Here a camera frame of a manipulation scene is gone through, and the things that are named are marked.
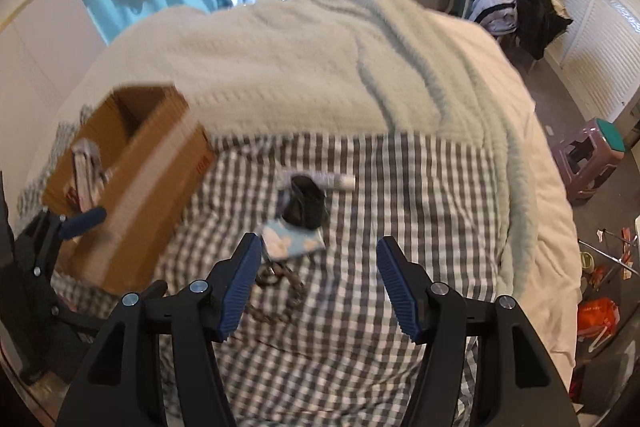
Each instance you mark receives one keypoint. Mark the light green knitted blanket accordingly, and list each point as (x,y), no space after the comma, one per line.
(300,72)

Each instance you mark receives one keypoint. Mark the white louvred wardrobe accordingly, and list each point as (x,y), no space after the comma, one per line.
(600,32)

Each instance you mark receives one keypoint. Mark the black cloth item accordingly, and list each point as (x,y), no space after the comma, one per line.
(307,207)

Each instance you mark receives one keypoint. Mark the black garment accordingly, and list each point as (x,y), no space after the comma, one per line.
(537,17)

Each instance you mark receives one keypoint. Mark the white tube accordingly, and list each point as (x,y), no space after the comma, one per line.
(335,182)

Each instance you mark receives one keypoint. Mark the light blue tissue packet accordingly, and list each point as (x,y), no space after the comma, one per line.
(290,242)

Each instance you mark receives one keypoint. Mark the white duvet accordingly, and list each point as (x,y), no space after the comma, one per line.
(540,227)

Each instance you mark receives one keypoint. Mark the grey checked cloth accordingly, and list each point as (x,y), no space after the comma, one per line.
(400,187)

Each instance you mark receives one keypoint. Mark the white jacket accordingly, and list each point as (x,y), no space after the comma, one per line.
(492,2)

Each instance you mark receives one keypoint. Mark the grey and white pouch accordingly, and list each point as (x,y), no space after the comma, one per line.
(87,177)

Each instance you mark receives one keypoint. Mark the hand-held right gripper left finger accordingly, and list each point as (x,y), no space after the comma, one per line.
(240,292)

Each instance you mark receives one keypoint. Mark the purple stool with teal top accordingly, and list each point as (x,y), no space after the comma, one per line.
(580,157)

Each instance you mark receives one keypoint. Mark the metal stand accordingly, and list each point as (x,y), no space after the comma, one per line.
(605,254)

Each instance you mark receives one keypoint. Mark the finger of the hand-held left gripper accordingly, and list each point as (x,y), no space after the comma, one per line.
(82,221)

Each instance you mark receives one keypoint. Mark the brown cardboard box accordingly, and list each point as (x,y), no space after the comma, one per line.
(150,187)

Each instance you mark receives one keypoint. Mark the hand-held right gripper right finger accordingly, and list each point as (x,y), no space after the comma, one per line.
(400,292)

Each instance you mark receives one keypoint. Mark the orange plastic bag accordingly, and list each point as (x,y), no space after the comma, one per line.
(597,314)

